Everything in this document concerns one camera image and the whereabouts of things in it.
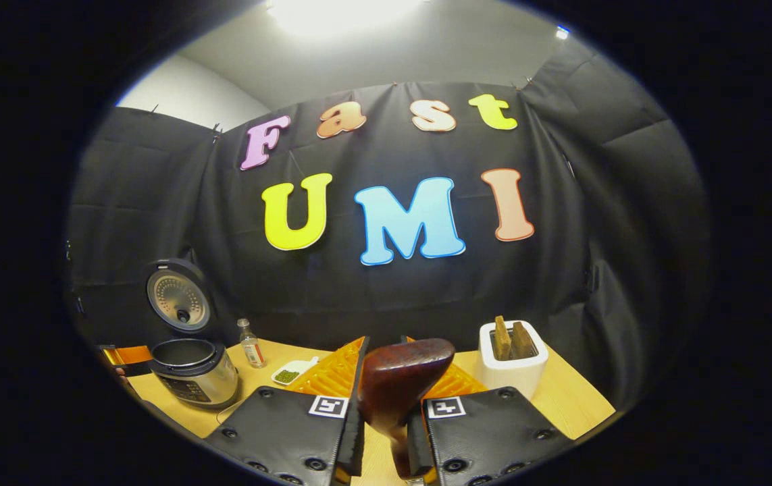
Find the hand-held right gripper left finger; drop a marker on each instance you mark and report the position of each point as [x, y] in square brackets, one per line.
[356, 432]

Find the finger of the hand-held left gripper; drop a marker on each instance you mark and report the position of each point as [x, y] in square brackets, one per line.
[132, 355]

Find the white divided dish of beans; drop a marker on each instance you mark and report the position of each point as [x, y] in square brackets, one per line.
[288, 374]

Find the brown wooden spoon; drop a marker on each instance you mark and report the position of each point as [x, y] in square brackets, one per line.
[399, 378]

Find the small clear glass bottle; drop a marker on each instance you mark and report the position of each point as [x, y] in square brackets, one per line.
[251, 347]

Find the black backdrop cloth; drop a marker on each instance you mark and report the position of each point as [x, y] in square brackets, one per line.
[392, 297]

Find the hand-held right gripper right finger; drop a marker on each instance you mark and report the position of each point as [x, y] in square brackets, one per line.
[417, 445]

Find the grey and silver rice cooker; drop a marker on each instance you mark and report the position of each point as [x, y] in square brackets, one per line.
[196, 378]

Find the long ceiling light panel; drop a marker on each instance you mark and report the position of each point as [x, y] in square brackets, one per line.
[345, 15]

